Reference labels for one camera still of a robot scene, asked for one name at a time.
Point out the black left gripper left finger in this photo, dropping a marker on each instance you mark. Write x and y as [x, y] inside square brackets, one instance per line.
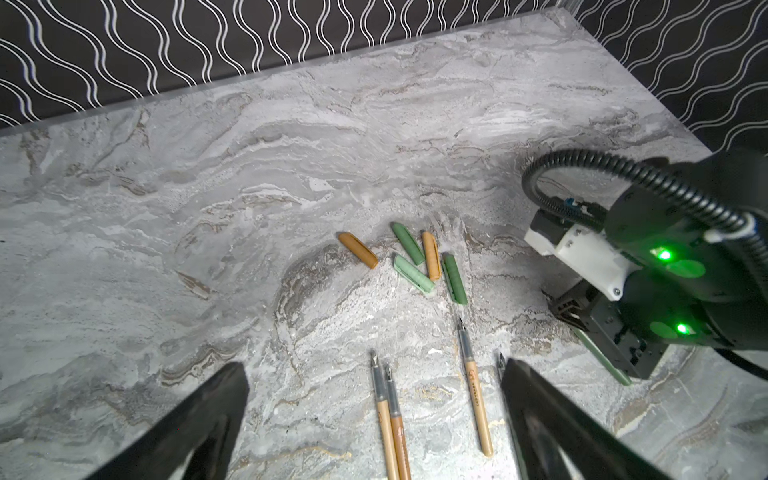
[198, 435]

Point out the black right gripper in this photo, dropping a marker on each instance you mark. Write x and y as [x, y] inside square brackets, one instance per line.
[584, 307]

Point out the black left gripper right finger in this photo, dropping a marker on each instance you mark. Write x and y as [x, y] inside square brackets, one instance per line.
[548, 430]

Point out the dark green pen cap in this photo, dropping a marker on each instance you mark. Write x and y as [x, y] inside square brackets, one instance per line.
[408, 242]

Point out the green pen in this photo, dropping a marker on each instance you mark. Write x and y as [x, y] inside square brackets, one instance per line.
[621, 377]

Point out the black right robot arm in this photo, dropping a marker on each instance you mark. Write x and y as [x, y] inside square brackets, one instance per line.
[679, 258]

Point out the green pen cap right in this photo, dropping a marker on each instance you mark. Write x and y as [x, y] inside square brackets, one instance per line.
[454, 279]

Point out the light green pen cap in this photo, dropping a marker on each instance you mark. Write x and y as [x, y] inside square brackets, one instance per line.
[413, 275]

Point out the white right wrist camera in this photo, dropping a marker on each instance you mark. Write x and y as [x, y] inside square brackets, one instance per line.
[585, 252]

